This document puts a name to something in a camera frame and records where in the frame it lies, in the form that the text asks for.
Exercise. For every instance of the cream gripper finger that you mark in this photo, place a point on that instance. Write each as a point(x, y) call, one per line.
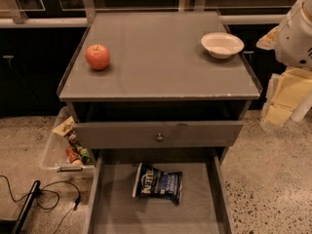
point(288, 97)
point(268, 41)

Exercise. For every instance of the metal railing frame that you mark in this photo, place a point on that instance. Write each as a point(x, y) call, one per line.
point(80, 13)

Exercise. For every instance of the red snack item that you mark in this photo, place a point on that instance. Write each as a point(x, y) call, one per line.
point(73, 156)

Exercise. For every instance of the green snack bag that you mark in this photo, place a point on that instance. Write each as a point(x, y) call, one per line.
point(83, 152)

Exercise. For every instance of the grey top drawer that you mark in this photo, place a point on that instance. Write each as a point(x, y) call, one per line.
point(119, 135)

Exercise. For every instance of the blue Kettle chip bag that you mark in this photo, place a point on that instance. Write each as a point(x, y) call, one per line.
point(154, 183)

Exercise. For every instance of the grey open middle drawer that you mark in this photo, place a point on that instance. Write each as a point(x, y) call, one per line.
point(203, 208)

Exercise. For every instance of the grey cabinet with glass top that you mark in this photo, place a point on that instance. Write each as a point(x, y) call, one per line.
point(157, 58)

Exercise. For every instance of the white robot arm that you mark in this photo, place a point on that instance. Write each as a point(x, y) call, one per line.
point(289, 95)

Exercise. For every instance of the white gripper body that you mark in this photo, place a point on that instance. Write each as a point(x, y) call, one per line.
point(294, 40)

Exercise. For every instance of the black flat device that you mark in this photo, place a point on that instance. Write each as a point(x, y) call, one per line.
point(14, 226)

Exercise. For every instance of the tan snack packet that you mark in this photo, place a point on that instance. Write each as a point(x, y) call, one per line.
point(65, 128)

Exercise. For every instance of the red apple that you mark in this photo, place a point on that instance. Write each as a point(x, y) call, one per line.
point(98, 57)

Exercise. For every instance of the round metal drawer knob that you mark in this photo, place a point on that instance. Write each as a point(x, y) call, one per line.
point(159, 138)

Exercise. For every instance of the white bowl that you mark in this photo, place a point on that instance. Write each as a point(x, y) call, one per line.
point(222, 45)

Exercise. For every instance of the clear plastic storage bin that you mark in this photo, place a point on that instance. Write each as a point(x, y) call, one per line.
point(55, 159)

